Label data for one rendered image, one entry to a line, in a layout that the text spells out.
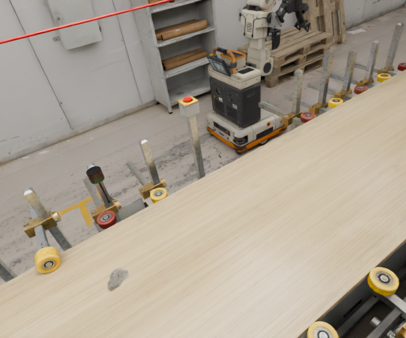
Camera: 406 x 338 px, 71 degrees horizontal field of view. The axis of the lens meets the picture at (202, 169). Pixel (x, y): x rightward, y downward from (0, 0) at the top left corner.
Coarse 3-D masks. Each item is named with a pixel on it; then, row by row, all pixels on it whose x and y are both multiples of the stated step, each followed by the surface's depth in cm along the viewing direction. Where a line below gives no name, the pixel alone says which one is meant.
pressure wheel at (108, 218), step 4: (104, 212) 128; (108, 212) 128; (112, 212) 127; (100, 216) 126; (104, 216) 125; (108, 216) 126; (112, 216) 125; (100, 220) 124; (104, 220) 125; (108, 220) 124; (112, 220) 124; (116, 220) 127; (100, 224) 123; (104, 224) 122; (108, 224) 123; (112, 224) 124; (104, 228) 124
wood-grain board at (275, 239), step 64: (320, 128) 158; (384, 128) 150; (192, 192) 131; (256, 192) 126; (320, 192) 121; (384, 192) 116; (64, 256) 112; (128, 256) 108; (192, 256) 105; (256, 256) 101; (320, 256) 98; (384, 256) 95; (0, 320) 95; (64, 320) 92; (128, 320) 90; (192, 320) 87; (256, 320) 85
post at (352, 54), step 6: (348, 54) 187; (354, 54) 185; (348, 60) 189; (354, 60) 188; (348, 66) 191; (348, 72) 193; (348, 78) 195; (348, 84) 198; (342, 90) 202; (348, 90) 201
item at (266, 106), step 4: (260, 104) 199; (264, 104) 198; (264, 108) 198; (268, 108) 194; (272, 108) 192; (272, 112) 192; (276, 112) 189; (280, 112) 187; (284, 112) 186; (280, 116) 188; (292, 120) 180; (296, 120) 177; (300, 120) 176; (296, 124) 179; (300, 124) 176
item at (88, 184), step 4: (84, 180) 156; (88, 180) 155; (88, 184) 152; (88, 188) 150; (92, 188) 149; (92, 192) 147; (92, 196) 144; (96, 196) 144; (96, 200) 142; (96, 204) 140; (100, 204) 139
